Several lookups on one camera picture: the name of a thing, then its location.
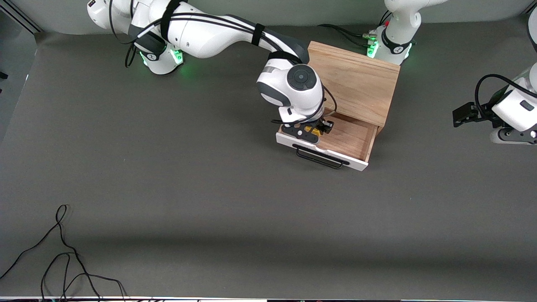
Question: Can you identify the black metal drawer handle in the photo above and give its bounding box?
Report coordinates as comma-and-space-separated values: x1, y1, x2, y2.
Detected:
292, 144, 350, 170

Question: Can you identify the white-fronted wooden drawer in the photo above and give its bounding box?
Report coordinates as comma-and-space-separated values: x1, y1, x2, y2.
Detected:
276, 110, 378, 172

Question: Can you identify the light wooden drawer cabinet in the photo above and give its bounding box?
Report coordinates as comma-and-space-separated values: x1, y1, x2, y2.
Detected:
308, 41, 401, 136

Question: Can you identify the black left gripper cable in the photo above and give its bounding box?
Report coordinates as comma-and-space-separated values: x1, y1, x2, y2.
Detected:
474, 74, 537, 120

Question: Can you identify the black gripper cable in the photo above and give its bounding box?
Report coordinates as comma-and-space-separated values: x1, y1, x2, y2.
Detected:
474, 74, 537, 120
108, 0, 338, 126

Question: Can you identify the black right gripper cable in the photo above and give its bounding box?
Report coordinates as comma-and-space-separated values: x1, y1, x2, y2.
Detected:
108, 0, 338, 126

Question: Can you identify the black left arm base cable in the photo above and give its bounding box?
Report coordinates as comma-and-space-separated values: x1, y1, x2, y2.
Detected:
317, 23, 378, 47

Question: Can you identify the thin black loose cable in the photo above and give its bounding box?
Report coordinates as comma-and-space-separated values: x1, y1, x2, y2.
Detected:
0, 204, 127, 302
40, 253, 73, 302

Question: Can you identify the grey metal frame rail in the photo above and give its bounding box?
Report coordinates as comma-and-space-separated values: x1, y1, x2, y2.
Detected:
0, 0, 43, 34

